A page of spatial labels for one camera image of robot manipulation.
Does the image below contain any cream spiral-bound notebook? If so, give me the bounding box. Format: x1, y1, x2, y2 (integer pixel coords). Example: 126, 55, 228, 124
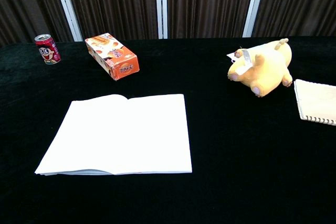
293, 79, 336, 126

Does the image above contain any black velvet tablecloth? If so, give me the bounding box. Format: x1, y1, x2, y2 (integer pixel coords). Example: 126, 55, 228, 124
0, 36, 336, 224

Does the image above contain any white book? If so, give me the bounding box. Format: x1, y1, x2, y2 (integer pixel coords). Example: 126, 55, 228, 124
34, 93, 193, 176

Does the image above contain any white screen frame post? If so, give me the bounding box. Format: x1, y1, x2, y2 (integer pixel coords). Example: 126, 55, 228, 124
241, 0, 268, 38
154, 0, 169, 40
51, 0, 84, 42

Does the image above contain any orange snack box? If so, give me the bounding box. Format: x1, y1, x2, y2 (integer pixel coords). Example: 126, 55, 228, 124
85, 33, 140, 81

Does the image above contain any yellow plush toy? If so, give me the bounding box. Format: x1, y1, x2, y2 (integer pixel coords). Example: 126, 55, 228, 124
226, 38, 293, 98

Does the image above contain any red cartoon drink can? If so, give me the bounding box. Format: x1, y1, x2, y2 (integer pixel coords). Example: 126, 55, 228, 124
35, 34, 61, 65

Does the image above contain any brown pleated curtain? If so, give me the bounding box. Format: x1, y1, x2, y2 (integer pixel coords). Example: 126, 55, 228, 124
0, 0, 336, 47

